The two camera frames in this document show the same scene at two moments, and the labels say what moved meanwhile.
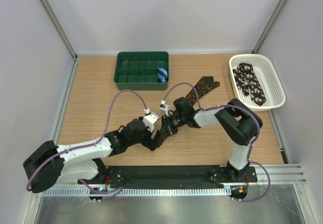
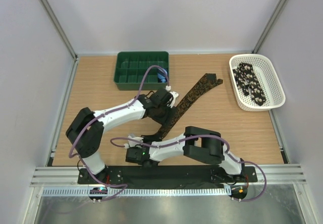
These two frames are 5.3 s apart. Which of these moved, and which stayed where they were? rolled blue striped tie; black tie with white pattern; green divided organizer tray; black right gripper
Moved: black right gripper
Stayed: green divided organizer tray; black tie with white pattern; rolled blue striped tie
